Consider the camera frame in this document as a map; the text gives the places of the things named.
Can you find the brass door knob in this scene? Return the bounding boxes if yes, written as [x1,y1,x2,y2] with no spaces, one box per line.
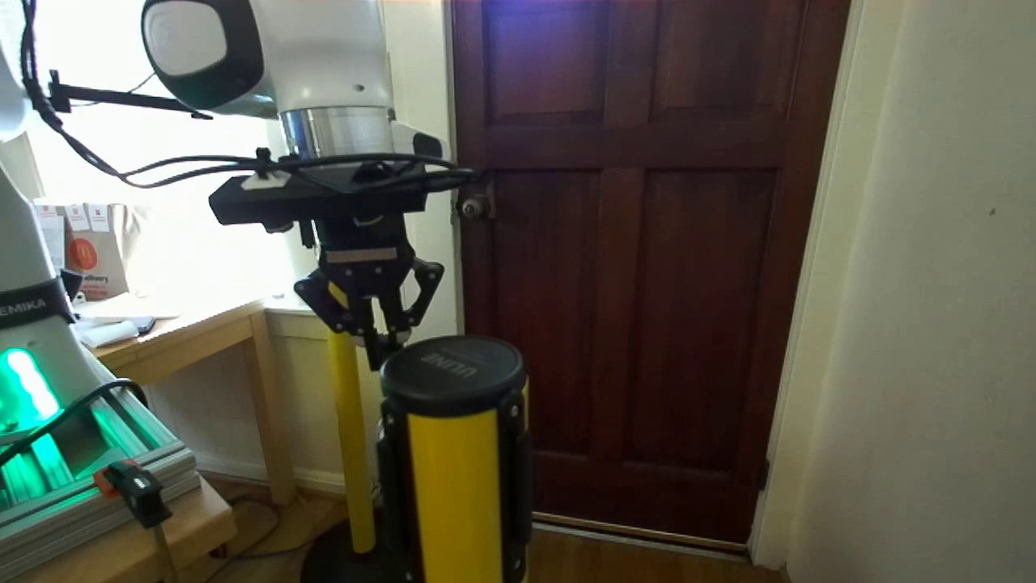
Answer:
[454,178,498,226]

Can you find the yellow black stanchion post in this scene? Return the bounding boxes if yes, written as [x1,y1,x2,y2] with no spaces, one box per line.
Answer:
[299,320,417,583]
[375,335,536,583]

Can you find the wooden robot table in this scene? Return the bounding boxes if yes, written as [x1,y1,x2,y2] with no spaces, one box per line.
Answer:
[0,472,239,583]

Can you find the orange black clamp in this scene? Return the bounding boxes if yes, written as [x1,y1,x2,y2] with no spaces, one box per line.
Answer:
[95,461,177,531]

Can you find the light wooden desk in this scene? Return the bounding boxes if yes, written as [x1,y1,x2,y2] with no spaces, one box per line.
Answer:
[90,300,301,508]

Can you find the white papers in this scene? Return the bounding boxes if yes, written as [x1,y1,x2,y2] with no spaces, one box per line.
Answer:
[72,307,167,349]

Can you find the brown wooden door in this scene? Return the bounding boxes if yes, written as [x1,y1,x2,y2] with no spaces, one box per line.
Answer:
[446,0,855,547]

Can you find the white box orange print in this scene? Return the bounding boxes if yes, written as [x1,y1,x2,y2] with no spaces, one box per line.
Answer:
[34,197,144,306]

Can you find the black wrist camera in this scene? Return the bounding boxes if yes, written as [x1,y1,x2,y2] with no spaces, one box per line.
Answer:
[208,160,479,234]

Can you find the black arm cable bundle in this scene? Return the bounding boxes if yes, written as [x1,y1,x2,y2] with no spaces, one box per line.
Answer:
[17,0,479,192]

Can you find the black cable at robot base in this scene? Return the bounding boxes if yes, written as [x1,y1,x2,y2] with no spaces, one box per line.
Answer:
[0,375,149,470]

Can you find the white door frame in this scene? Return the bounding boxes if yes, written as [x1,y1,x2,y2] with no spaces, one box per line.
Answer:
[749,0,908,569]

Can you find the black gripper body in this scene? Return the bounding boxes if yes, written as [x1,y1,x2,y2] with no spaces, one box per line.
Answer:
[301,210,417,274]

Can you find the black thin mount rod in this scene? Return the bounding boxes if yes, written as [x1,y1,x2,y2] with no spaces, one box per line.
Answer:
[41,67,215,125]

